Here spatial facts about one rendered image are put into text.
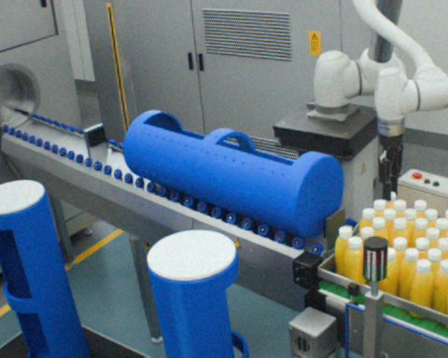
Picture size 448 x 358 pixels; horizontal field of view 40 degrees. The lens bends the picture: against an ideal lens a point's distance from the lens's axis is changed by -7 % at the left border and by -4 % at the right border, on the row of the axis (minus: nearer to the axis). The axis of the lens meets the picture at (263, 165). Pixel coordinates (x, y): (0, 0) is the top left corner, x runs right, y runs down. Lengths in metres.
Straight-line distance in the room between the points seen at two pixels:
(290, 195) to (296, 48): 1.95
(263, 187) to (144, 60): 2.71
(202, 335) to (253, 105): 2.40
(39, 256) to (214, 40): 2.13
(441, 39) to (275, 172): 2.96
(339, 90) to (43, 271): 1.43
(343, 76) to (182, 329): 1.26
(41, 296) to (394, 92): 1.61
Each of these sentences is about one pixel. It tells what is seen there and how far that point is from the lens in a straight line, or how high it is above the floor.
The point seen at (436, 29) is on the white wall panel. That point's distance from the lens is 4.85.
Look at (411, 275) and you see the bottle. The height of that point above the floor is 1.02.
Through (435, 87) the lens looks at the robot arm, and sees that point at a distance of 2.04.
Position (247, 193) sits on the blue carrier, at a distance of 2.15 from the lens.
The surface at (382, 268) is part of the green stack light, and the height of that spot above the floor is 1.20.
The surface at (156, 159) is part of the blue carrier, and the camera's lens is 2.46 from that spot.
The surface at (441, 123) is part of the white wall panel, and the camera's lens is 5.06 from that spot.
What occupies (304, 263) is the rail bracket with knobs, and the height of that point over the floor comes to 1.00.
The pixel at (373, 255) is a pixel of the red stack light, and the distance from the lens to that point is 1.58.
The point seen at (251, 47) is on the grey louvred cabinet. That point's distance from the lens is 4.05.
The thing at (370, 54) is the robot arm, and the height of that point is 1.38.
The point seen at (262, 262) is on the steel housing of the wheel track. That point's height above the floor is 0.85.
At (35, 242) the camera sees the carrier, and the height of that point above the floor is 0.87.
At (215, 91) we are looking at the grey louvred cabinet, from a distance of 4.34.
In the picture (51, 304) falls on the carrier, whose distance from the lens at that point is 2.75.
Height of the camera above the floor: 2.11
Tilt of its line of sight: 25 degrees down
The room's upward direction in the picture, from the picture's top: 5 degrees counter-clockwise
